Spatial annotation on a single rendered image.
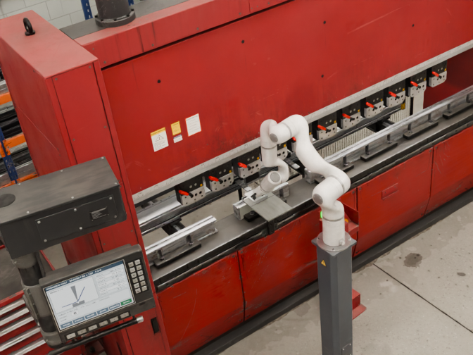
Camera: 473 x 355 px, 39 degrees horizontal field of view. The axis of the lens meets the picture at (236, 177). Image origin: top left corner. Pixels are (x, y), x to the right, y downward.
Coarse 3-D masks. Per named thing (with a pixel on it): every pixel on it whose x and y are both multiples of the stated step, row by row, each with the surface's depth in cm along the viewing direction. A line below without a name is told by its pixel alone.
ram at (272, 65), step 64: (320, 0) 374; (384, 0) 402; (448, 0) 435; (128, 64) 324; (192, 64) 344; (256, 64) 368; (320, 64) 396; (384, 64) 427; (128, 128) 339; (256, 128) 389
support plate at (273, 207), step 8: (248, 200) 411; (264, 200) 410; (272, 200) 409; (280, 200) 408; (256, 208) 404; (264, 208) 403; (272, 208) 402; (280, 208) 401; (288, 208) 400; (264, 216) 397; (272, 216) 396
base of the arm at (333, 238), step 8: (328, 224) 359; (336, 224) 358; (320, 232) 378; (328, 232) 363; (336, 232) 362; (344, 232) 367; (320, 240) 372; (328, 240) 366; (336, 240) 365; (344, 240) 370; (328, 248) 367; (336, 248) 366; (344, 248) 365
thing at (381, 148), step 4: (392, 140) 465; (384, 144) 462; (388, 144) 462; (392, 144) 461; (396, 144) 463; (376, 148) 460; (380, 148) 459; (384, 148) 459; (388, 148) 460; (372, 152) 456; (376, 152) 455; (380, 152) 457; (360, 156) 454; (364, 156) 453; (368, 156) 452; (372, 156) 454; (364, 160) 453; (368, 160) 453
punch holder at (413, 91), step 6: (420, 72) 451; (426, 72) 454; (408, 78) 450; (414, 78) 450; (420, 78) 454; (408, 84) 452; (420, 84) 456; (426, 84) 459; (408, 90) 454; (414, 90) 455; (420, 90) 459; (408, 96) 458
